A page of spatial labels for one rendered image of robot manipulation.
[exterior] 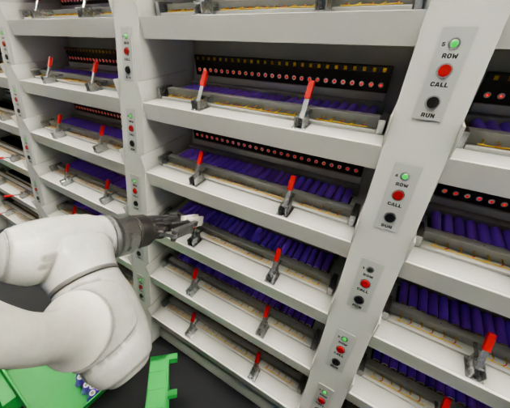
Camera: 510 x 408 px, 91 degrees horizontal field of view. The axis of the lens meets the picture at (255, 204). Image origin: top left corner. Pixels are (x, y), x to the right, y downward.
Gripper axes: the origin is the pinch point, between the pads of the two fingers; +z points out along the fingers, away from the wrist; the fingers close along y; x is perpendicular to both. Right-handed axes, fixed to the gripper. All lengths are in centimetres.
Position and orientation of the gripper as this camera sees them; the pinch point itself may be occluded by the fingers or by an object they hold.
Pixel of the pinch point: (192, 221)
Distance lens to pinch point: 74.8
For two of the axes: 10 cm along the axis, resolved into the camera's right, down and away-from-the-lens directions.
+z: 4.5, -0.7, 8.9
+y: 8.6, 2.9, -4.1
